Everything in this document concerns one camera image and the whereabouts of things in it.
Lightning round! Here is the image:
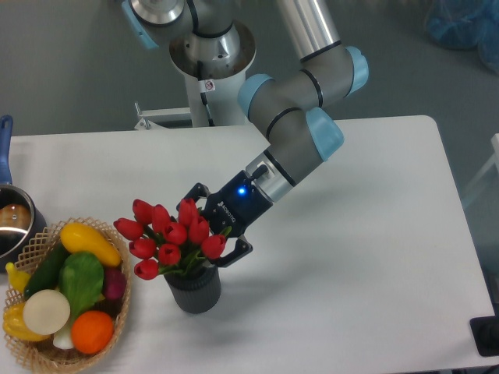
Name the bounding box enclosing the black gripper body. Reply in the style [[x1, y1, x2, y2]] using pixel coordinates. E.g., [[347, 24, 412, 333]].
[[203, 171, 273, 238]]

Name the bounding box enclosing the woven wicker basket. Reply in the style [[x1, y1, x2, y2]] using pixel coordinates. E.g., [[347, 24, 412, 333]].
[[4, 217, 132, 373]]

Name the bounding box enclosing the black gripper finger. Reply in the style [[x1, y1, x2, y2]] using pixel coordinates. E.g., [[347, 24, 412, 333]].
[[181, 183, 211, 213], [210, 235, 253, 267]]

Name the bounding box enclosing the orange fruit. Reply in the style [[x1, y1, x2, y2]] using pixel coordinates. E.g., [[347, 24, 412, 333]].
[[71, 311, 114, 355]]

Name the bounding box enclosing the blue plastic bag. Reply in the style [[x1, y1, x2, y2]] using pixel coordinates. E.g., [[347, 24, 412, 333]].
[[424, 1, 498, 73]]

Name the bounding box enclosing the green lettuce leaf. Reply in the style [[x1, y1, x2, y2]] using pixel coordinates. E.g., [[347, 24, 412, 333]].
[[58, 252, 104, 323]]

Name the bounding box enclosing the blue handled saucepan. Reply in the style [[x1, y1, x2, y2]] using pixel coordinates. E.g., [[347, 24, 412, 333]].
[[1, 115, 46, 274]]

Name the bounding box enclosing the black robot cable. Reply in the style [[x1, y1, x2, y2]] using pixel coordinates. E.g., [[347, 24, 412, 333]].
[[196, 60, 215, 127]]

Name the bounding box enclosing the black device at table edge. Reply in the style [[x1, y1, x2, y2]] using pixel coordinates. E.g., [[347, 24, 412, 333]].
[[469, 316, 498, 357]]

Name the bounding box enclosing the white round onion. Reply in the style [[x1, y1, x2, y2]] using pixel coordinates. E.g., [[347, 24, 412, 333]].
[[23, 289, 70, 335]]

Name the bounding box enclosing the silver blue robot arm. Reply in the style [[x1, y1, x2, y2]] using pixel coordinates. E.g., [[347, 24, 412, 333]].
[[122, 1, 369, 267]]

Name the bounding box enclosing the red tulip bouquet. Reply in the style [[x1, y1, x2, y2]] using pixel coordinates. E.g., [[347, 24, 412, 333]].
[[113, 199, 232, 281]]

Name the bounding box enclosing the yellow squash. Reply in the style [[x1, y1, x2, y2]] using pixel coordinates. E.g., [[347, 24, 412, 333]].
[[59, 222, 122, 267]]

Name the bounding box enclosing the white frame at right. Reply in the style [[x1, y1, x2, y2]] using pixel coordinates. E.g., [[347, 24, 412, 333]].
[[461, 133, 498, 210]]

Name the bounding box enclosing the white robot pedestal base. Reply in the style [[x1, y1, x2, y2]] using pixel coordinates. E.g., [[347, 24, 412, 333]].
[[133, 72, 258, 131]]

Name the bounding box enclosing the dark grey ribbed vase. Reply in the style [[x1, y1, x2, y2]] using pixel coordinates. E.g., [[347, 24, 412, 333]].
[[164, 266, 221, 314]]

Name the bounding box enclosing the yellow bell pepper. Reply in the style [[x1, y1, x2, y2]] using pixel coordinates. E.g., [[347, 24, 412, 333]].
[[2, 302, 51, 342]]

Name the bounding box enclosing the green cucumber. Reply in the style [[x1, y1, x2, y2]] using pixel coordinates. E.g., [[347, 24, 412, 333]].
[[23, 242, 70, 300]]

